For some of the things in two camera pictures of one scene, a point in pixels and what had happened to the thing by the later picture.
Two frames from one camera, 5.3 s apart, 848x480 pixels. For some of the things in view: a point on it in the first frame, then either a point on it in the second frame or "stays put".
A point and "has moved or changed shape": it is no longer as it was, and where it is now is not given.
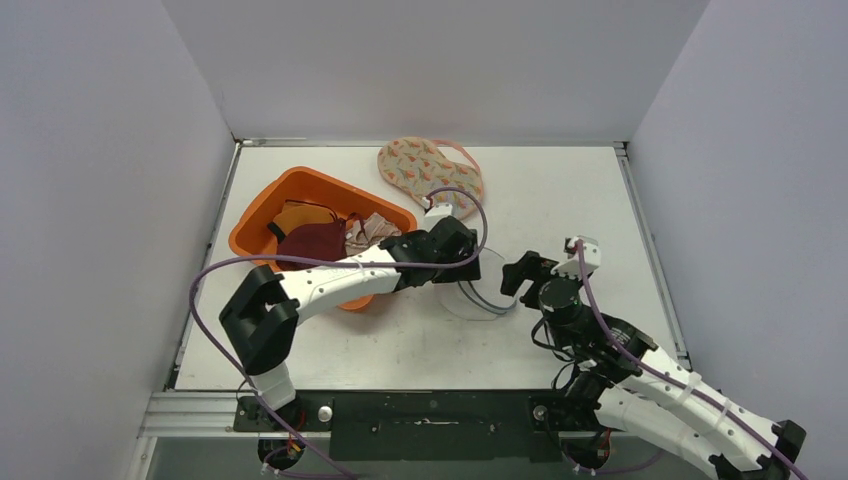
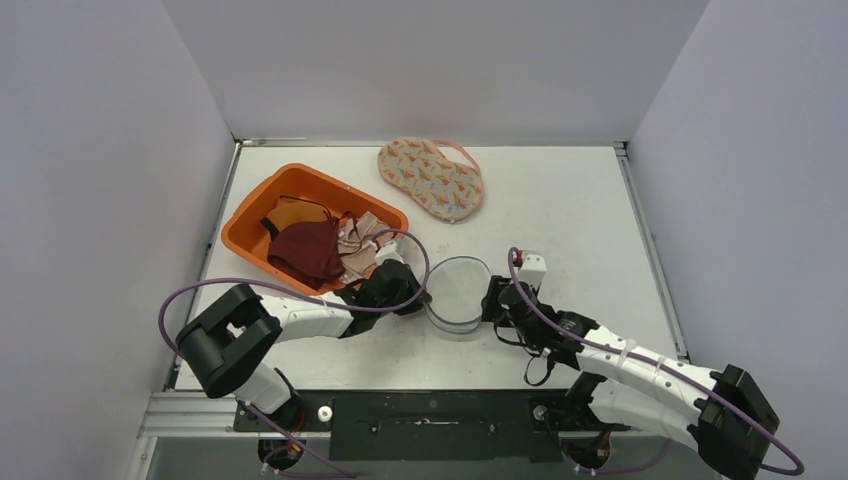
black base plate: x=496 y=426 stays put
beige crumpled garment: x=367 y=232 stays put
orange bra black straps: x=295 y=214 has moved or changed shape
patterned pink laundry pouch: x=418 y=166 stays put
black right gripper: x=530 y=273 -> x=496 y=299
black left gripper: x=461 y=272 -> x=413 y=288
